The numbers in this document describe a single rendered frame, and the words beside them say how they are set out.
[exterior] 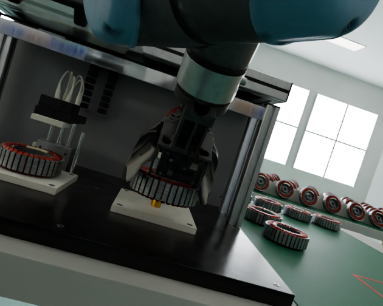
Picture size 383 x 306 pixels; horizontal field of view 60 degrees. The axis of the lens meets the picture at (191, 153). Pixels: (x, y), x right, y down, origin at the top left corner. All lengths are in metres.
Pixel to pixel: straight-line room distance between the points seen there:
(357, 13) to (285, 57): 7.51
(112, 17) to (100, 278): 0.28
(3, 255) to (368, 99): 8.28
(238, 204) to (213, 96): 0.41
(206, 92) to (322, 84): 7.61
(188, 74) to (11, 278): 0.30
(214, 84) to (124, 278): 0.25
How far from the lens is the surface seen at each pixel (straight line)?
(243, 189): 0.75
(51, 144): 0.78
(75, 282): 0.42
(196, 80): 0.38
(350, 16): 0.19
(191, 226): 0.58
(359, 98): 8.37
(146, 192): 0.50
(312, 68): 7.90
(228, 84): 0.38
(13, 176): 0.60
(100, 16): 0.29
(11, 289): 0.44
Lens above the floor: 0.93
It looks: 2 degrees down
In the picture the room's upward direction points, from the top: 18 degrees clockwise
